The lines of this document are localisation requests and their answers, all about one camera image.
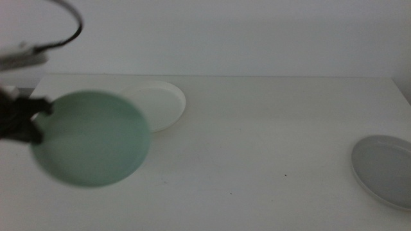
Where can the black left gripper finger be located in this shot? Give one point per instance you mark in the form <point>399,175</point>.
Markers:
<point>37,106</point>
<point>27,134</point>

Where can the pale green shallow bowl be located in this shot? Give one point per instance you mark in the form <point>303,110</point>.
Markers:
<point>93,138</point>

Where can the white shallow bowl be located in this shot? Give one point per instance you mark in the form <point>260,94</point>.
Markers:
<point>165,102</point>

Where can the grey shallow bowl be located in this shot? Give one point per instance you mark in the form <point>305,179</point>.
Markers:
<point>385,170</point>

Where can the white side furniture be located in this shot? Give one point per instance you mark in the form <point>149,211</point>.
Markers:
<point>13,92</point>

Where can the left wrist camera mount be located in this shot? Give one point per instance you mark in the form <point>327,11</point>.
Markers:
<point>20,59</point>

